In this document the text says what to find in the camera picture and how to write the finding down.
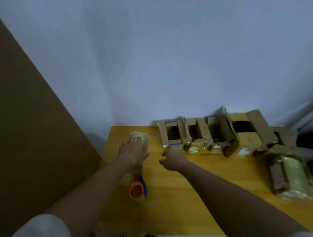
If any person's left hand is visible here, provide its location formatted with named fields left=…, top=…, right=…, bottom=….
left=118, top=135, right=150, bottom=167

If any person's right hand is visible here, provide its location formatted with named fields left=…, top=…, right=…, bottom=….
left=159, top=148, right=190, bottom=172

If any orange dispenser with yellow tape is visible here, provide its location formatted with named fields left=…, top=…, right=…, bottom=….
left=129, top=174, right=148, bottom=201

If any row of cardboard boxes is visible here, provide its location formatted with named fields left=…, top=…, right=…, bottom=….
left=156, top=105, right=313, bottom=196

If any person's left forearm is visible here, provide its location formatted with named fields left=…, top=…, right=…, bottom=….
left=45, top=156, right=137, bottom=237

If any person's right forearm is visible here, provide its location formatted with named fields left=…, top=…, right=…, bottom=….
left=181, top=162, right=308, bottom=237

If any large brown cardboard sheet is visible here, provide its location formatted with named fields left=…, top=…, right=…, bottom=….
left=0, top=18, right=102, bottom=237

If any person's white shirt sleeve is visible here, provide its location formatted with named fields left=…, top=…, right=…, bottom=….
left=11, top=214, right=71, bottom=237

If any yellow wooden table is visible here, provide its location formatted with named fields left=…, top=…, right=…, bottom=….
left=94, top=126, right=313, bottom=237

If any black bag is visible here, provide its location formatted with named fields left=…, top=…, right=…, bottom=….
left=296, top=132, right=313, bottom=149

